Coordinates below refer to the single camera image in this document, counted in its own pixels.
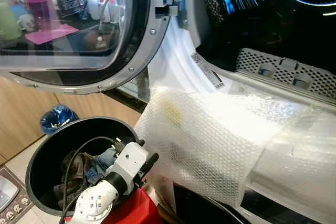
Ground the white front-load washing machine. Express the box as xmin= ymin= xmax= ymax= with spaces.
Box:
xmin=146 ymin=0 xmax=336 ymax=224

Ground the red plastic stool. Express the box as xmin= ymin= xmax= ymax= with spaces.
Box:
xmin=101 ymin=186 xmax=162 ymax=224

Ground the blue denim garment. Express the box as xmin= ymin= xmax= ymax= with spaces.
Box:
xmin=86 ymin=147 xmax=119 ymax=184

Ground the yellow washer sticker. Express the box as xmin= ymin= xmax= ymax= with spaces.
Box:
xmin=162 ymin=100 xmax=185 ymax=128

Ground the brown crumpled garment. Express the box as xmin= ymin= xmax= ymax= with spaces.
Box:
xmin=54 ymin=150 xmax=108 ymax=205

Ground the black round basin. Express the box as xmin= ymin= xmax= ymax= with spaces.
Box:
xmin=173 ymin=181 xmax=248 ymax=224

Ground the clear bubble wrap sheet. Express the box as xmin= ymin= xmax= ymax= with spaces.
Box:
xmin=133 ymin=86 xmax=336 ymax=220

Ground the round glass washer door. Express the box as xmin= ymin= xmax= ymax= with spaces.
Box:
xmin=0 ymin=0 xmax=182 ymax=95

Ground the bin with blue bag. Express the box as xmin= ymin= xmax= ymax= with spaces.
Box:
xmin=40 ymin=104 xmax=80 ymax=135

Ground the black round laundry bucket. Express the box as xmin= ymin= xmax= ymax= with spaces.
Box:
xmin=25 ymin=116 xmax=146 ymax=217

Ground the white barcode label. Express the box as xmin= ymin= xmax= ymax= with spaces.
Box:
xmin=190 ymin=51 xmax=224 ymax=90

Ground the light wooden cabinet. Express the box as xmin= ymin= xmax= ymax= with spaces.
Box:
xmin=0 ymin=74 xmax=143 ymax=165

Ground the patterned grey floor mat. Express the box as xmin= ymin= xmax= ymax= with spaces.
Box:
xmin=0 ymin=168 xmax=30 ymax=224

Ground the grey perforated filter panel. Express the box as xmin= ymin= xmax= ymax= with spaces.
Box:
xmin=235 ymin=48 xmax=336 ymax=102

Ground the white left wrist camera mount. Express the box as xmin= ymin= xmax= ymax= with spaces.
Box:
xmin=105 ymin=141 xmax=150 ymax=182

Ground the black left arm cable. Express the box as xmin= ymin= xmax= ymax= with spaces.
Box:
xmin=61 ymin=135 xmax=127 ymax=220

